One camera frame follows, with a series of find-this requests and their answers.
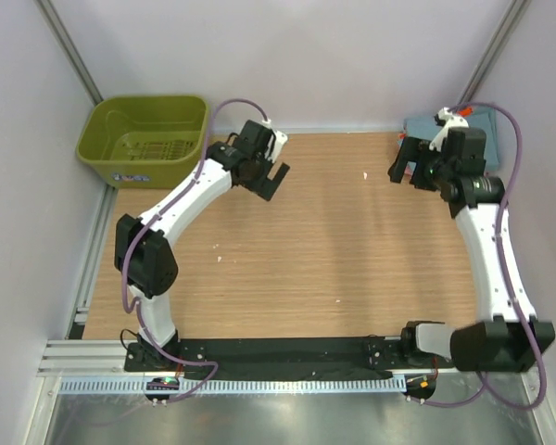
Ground grey-blue t shirt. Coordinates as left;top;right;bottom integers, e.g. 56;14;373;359
398;107;500;174

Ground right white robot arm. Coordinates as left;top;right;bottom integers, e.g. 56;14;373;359
388;127;555;373

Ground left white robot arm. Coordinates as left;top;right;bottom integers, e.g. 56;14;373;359
114;121;289;371

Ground olive green plastic basket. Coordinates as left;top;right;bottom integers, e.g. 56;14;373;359
76;95;210;189

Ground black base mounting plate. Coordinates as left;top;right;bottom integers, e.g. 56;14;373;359
123;337;456;382

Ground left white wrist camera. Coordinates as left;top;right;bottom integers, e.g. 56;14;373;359
264;130;288;164

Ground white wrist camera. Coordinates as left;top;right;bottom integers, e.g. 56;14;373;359
264;130;288;164
428;108;469;152

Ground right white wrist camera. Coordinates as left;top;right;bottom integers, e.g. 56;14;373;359
428;108;469;152

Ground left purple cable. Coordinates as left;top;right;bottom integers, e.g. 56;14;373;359
120;98;274;405

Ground right corner aluminium post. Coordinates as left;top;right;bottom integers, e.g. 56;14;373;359
458;0;532;103

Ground corner aluminium post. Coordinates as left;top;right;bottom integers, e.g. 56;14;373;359
458;0;532;103
34;0;103;105

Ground white slotted cable duct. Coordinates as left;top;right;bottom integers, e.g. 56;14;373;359
58;375;406;396

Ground left corner aluminium post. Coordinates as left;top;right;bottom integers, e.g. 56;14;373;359
34;0;103;105

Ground aluminium frame rail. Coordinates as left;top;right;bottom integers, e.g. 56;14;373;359
36;336;546;377

